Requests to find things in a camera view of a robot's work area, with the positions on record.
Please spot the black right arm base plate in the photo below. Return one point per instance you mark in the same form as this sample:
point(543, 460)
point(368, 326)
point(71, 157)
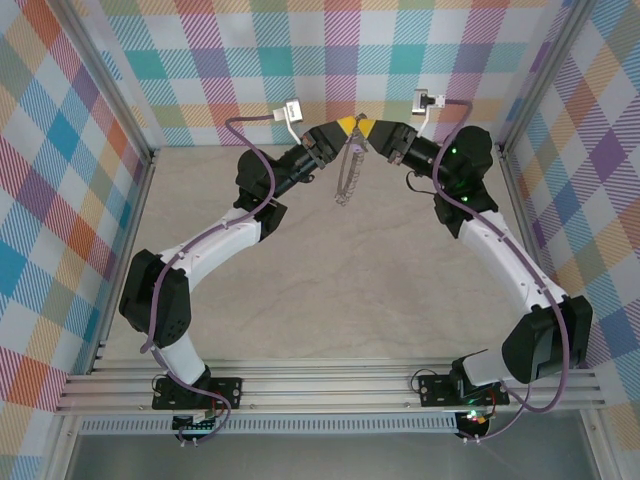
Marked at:
point(435, 389)

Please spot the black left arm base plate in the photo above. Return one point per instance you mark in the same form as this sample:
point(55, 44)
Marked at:
point(227, 390)

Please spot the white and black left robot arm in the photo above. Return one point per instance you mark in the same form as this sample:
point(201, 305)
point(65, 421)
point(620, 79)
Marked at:
point(215, 240)

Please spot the aluminium side rail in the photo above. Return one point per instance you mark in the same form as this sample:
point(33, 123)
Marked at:
point(126, 250)
point(523, 200)

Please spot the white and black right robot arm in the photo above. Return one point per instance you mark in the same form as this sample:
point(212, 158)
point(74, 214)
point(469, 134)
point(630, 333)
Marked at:
point(500, 255)

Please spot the aluminium front rail frame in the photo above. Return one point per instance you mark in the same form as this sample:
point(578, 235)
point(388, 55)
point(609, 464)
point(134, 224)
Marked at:
point(325, 390)

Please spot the aluminium frame leg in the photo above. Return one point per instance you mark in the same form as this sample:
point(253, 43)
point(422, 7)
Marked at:
point(62, 450)
point(597, 450)

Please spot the grey metal shelf panel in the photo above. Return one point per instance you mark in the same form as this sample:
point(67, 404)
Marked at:
point(325, 457)

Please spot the aluminium corner post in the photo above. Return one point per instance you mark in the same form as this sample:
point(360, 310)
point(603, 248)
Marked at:
point(111, 85)
point(545, 75)

